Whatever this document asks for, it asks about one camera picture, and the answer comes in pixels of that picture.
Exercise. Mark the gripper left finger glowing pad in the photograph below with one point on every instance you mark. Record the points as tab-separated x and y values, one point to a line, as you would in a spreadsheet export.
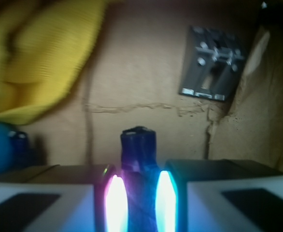
63	199

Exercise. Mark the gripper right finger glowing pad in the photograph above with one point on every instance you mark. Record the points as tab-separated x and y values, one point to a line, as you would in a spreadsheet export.
226	195

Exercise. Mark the brown paper bag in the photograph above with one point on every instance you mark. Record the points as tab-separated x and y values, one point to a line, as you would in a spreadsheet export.
132	77

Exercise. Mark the grey metal bracket plate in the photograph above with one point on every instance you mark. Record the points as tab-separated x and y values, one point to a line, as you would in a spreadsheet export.
213	64

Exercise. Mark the yellow microfiber cloth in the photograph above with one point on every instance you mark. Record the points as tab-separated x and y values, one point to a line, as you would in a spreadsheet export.
44	45

